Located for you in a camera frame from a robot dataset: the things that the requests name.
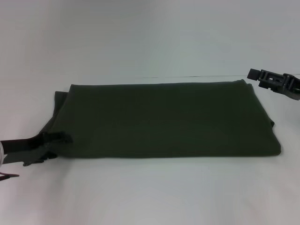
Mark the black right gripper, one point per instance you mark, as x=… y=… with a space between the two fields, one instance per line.
x=291 y=87

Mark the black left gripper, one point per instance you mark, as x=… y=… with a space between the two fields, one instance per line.
x=23 y=152

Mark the dark green shirt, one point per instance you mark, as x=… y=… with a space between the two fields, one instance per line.
x=164 y=117

